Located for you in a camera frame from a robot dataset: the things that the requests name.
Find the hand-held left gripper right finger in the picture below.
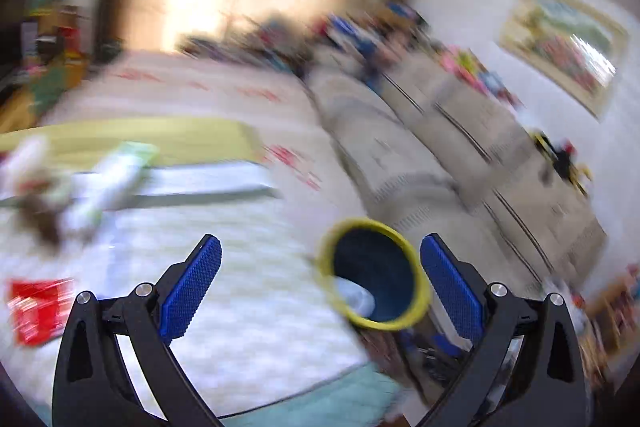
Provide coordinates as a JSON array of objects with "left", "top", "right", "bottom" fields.
[{"left": 419, "top": 233, "right": 592, "bottom": 427}]

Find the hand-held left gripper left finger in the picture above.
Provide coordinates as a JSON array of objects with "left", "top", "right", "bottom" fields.
[{"left": 51, "top": 234, "right": 223, "bottom": 427}]

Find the yellow-rimmed dark blue bin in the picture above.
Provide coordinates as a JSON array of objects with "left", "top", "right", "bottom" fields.
[{"left": 314, "top": 217, "right": 432, "bottom": 333}]

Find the white plastic bottle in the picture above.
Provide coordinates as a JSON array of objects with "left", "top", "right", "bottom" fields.
[{"left": 334, "top": 279, "right": 377, "bottom": 317}]

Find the white green tube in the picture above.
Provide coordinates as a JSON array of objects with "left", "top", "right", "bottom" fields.
[{"left": 64, "top": 141, "right": 160, "bottom": 234}]

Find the beige sofa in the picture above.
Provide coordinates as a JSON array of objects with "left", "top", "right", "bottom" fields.
[{"left": 304, "top": 51, "right": 610, "bottom": 290}]

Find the red box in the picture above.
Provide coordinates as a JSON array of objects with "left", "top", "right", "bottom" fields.
[{"left": 8, "top": 277, "right": 77, "bottom": 348}]

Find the yellow and black plush toy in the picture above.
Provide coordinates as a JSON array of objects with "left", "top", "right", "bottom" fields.
[{"left": 529, "top": 128, "right": 594, "bottom": 196}]

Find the floral bed sheet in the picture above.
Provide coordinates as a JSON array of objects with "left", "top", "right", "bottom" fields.
[{"left": 42, "top": 49, "right": 371, "bottom": 208}]

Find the pile of plush toys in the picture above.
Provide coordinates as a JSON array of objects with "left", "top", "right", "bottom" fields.
[{"left": 319, "top": 1, "right": 522, "bottom": 108}]

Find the framed flower painting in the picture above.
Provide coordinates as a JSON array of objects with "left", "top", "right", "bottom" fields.
[{"left": 497, "top": 0, "right": 632, "bottom": 121}]

